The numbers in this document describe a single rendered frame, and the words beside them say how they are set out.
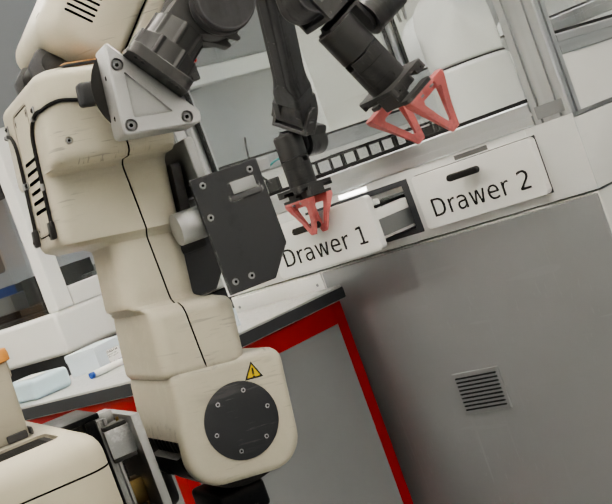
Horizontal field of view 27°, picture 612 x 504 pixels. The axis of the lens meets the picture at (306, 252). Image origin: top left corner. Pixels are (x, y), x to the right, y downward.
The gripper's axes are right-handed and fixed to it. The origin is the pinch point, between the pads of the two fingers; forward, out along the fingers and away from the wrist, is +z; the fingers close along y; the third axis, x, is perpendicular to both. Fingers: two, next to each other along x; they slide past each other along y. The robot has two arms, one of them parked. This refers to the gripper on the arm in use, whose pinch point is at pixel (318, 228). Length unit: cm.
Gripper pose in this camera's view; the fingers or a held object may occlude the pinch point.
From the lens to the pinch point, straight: 249.3
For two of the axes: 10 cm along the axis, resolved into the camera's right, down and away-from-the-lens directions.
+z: 3.3, 9.4, 0.2
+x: -7.0, 2.3, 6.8
